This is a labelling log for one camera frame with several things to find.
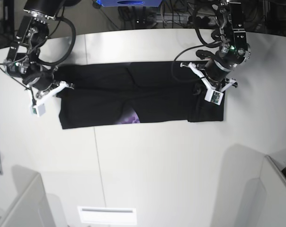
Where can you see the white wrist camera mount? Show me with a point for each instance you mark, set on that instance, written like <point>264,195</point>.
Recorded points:
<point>38,101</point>
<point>213,95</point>

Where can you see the white power strip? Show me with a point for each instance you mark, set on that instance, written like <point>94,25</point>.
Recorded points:
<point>204,20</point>

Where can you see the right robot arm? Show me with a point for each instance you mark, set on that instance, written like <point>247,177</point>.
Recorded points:
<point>23,59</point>

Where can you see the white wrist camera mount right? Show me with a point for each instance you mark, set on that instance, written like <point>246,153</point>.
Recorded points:
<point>38,101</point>

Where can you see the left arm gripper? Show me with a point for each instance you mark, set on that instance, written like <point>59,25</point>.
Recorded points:
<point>215,73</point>

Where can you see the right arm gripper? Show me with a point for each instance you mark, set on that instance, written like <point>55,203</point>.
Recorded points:
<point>43,81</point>

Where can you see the black T-shirt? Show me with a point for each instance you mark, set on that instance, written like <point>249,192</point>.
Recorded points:
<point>133,92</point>

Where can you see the blue box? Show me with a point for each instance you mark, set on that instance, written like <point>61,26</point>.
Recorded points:
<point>136,3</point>

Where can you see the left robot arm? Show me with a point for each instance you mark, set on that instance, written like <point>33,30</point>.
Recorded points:
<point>228,50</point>

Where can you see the white table side panel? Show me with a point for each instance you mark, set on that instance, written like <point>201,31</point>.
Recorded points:
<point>32,207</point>

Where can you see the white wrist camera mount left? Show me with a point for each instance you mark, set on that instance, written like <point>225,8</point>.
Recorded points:
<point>213,95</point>

